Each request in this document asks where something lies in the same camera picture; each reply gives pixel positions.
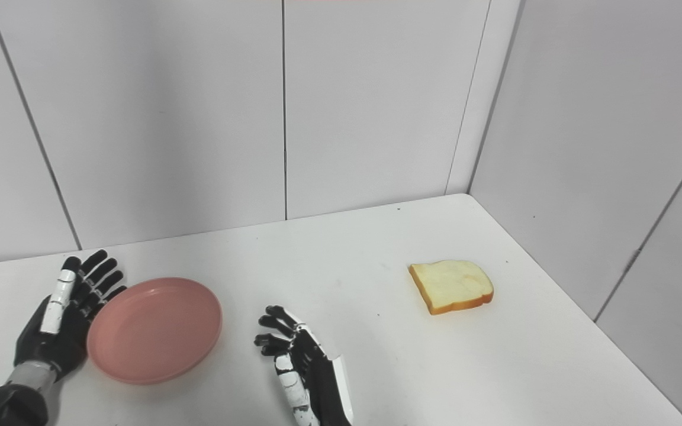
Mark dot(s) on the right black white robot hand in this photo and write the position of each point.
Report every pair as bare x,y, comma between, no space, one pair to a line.
314,378

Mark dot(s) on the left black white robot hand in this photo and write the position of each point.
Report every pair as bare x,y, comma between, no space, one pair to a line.
51,337

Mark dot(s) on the pink round plate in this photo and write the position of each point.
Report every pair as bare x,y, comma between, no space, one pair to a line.
154,330

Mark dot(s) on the slice of white bread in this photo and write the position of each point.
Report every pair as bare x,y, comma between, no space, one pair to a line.
450,285

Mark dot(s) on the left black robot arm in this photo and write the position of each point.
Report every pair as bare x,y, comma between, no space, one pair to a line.
6,399

